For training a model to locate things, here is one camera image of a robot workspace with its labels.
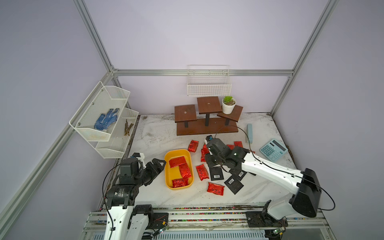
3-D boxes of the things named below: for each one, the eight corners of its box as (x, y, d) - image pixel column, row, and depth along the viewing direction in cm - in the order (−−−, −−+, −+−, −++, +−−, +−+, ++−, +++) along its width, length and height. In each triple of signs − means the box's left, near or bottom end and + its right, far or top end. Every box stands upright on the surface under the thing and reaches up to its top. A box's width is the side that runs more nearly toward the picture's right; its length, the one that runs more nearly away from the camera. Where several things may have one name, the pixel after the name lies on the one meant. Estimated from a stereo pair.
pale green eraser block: (246, 143, 105) (247, 139, 101) (246, 127, 114) (247, 123, 111) (251, 144, 104) (253, 140, 101) (250, 127, 114) (252, 123, 110)
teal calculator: (273, 163, 96) (275, 160, 93) (259, 150, 103) (260, 147, 100) (286, 152, 101) (289, 150, 99) (272, 141, 108) (274, 138, 105)
